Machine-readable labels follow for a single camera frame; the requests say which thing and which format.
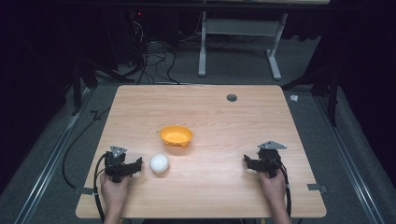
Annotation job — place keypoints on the crumpled white paper scrap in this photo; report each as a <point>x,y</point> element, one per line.
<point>294,98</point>

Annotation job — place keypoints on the person's left hand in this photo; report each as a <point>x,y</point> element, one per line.
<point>114,189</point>

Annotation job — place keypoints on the black metal stand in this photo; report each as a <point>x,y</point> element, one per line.
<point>77,90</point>
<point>333,96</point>

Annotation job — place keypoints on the person's right hand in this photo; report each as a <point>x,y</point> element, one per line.
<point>274,188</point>

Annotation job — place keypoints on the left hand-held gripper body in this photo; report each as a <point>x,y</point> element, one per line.
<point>114,161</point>

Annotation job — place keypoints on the grey tape piece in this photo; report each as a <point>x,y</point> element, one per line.
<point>83,191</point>
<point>317,188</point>

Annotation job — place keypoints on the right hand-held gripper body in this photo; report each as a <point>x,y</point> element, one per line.
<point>270,160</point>

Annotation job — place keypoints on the orange bowl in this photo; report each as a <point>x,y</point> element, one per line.
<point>176,136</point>

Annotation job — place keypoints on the aluminium floor rail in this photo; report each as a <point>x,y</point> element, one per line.
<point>53,161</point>
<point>348,161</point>

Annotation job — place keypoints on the grey round table grommet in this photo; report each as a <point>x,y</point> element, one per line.
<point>232,98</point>

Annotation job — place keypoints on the white metal desk frame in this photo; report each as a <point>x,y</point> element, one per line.
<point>203,46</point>

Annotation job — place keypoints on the white ball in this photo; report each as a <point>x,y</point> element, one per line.
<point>159,163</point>

